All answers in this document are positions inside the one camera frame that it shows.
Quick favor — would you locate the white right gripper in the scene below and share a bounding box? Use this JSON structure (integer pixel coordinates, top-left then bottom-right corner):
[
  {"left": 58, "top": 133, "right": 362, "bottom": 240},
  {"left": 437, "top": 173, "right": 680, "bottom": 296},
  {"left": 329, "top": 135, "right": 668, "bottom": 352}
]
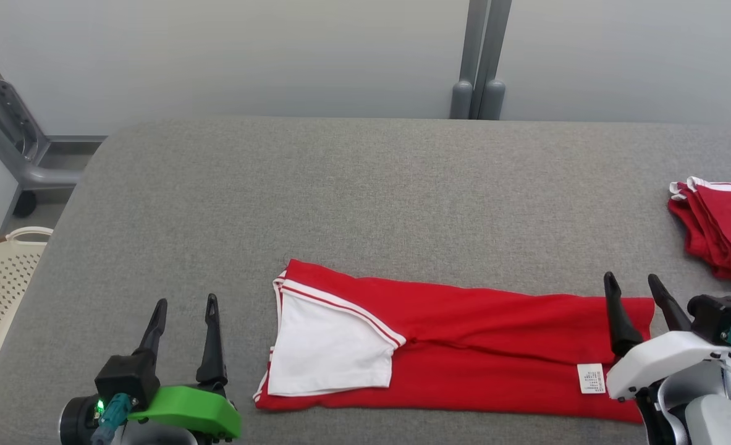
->
[{"left": 604, "top": 271, "right": 731, "bottom": 402}]

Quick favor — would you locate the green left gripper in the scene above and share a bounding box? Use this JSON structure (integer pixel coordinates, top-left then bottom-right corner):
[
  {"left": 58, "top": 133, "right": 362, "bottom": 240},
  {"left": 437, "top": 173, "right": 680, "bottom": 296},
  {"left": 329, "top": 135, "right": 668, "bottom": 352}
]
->
[{"left": 127, "top": 294, "right": 243, "bottom": 441}]

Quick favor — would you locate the red white Bulls 23 garment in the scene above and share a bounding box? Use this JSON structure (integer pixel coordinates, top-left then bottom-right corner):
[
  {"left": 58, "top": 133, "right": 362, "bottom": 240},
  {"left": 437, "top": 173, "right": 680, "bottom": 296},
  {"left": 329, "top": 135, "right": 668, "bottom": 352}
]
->
[{"left": 668, "top": 176, "right": 731, "bottom": 284}]

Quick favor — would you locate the red garment with white panel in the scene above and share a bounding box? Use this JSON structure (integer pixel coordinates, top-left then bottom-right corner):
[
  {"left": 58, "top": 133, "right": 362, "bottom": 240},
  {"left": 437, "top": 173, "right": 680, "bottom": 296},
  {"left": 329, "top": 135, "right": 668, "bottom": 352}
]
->
[{"left": 254, "top": 258, "right": 655, "bottom": 424}]

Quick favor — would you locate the cream plastic laundry basket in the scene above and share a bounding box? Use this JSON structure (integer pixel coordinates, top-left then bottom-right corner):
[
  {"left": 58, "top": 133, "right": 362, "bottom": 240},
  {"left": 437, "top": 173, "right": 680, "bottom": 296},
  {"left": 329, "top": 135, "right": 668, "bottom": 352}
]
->
[{"left": 0, "top": 227, "right": 54, "bottom": 412}]

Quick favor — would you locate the black caster wheel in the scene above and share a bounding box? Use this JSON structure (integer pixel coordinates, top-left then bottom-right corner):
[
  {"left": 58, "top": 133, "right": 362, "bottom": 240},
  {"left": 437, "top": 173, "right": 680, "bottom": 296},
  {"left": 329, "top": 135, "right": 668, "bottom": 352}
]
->
[{"left": 12, "top": 190, "right": 39, "bottom": 218}]

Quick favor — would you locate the left camera cable teal connector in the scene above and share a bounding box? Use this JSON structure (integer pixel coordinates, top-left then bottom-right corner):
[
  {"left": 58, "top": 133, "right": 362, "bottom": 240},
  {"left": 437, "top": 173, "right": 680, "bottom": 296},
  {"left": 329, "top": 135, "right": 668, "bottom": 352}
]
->
[{"left": 90, "top": 394, "right": 133, "bottom": 445}]

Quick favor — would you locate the grey metal partition post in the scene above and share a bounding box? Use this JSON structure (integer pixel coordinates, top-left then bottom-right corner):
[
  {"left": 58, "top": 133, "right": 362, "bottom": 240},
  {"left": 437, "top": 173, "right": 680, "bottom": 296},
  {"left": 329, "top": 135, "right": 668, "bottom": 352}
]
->
[
  {"left": 0, "top": 25, "right": 108, "bottom": 191},
  {"left": 450, "top": 0, "right": 513, "bottom": 121}
]

